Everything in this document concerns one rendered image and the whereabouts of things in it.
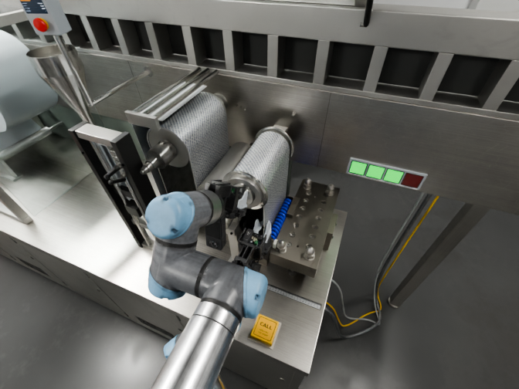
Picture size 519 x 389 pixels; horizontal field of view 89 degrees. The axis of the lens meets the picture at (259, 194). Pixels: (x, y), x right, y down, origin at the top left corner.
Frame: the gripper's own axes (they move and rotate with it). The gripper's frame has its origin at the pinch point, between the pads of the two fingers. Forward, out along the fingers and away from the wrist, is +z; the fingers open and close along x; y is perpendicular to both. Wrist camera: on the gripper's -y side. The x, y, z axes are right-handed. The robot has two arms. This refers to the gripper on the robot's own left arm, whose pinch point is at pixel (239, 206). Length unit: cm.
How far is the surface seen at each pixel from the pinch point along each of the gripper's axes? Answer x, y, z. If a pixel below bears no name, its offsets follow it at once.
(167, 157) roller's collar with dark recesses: 22.2, 8.7, -6.5
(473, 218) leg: -80, 11, 59
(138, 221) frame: 37.5, -17.1, 4.6
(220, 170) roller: 12.5, 7.6, 8.7
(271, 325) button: -17.2, -34.8, 6.0
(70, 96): 69, 20, -1
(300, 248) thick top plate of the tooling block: -18.5, -11.6, 17.5
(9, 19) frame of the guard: 96, 41, -6
